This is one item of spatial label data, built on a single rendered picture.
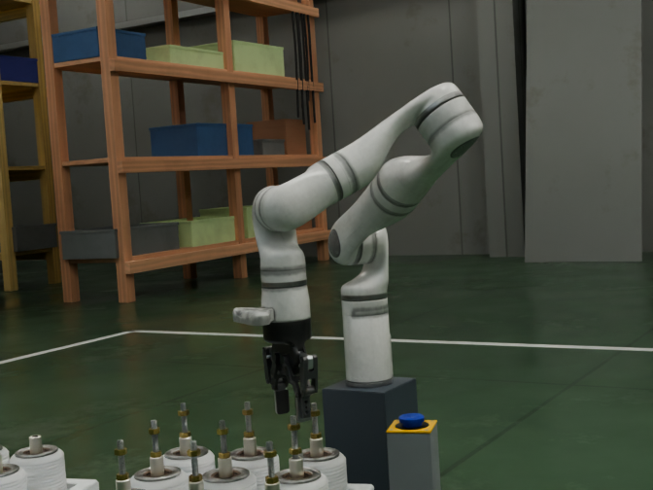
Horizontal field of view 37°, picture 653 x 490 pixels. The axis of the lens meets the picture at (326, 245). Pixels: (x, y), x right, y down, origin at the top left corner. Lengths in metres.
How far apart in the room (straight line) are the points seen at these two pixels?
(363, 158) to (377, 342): 0.52
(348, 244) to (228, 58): 5.74
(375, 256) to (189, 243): 5.18
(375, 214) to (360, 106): 7.10
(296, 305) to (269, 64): 6.67
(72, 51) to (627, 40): 3.88
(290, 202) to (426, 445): 0.43
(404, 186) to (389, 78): 7.06
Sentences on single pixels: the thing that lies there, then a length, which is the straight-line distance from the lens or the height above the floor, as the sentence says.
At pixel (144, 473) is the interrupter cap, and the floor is 0.25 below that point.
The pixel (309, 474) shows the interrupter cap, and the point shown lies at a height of 0.25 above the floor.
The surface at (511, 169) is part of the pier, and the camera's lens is 7.95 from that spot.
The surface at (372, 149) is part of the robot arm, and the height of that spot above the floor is 0.75.
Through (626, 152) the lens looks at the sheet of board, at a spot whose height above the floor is 0.77.
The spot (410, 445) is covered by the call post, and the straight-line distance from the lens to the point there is 1.55.
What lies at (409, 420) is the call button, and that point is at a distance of 1.56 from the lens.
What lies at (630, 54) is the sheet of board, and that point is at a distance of 7.48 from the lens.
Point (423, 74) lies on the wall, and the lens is 8.58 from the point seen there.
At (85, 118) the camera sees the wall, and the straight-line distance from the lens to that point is 10.92.
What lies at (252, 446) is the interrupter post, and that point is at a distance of 1.70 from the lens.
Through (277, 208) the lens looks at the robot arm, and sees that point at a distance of 1.44.
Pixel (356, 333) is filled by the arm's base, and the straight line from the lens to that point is 1.91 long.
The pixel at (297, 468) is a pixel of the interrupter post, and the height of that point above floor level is 0.27.
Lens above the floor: 0.71
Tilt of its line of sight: 4 degrees down
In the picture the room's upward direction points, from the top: 4 degrees counter-clockwise
